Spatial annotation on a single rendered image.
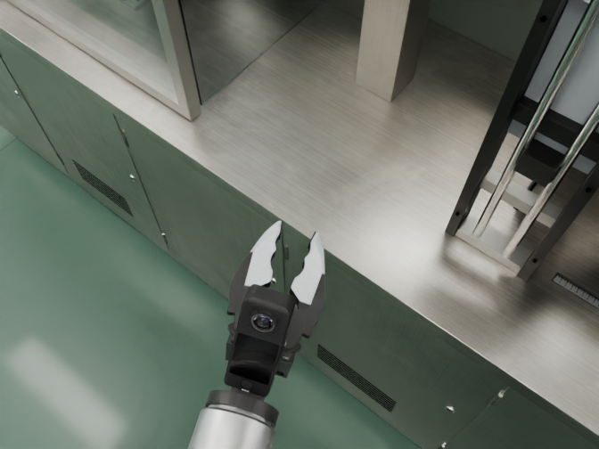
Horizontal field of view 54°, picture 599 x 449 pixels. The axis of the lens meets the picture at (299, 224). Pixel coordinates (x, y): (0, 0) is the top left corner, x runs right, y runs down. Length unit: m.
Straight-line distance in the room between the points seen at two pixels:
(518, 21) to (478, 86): 0.15
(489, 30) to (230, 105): 0.58
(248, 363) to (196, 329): 1.39
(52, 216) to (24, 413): 0.70
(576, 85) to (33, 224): 1.91
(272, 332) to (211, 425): 0.10
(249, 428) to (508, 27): 1.02
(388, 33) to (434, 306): 0.50
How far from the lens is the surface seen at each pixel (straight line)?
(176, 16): 1.04
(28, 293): 2.17
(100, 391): 1.96
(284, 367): 0.62
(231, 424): 0.56
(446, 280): 1.02
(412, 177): 1.12
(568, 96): 0.81
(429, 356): 1.18
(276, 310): 0.51
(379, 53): 1.17
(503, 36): 1.36
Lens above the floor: 1.80
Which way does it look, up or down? 59 degrees down
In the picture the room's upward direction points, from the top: straight up
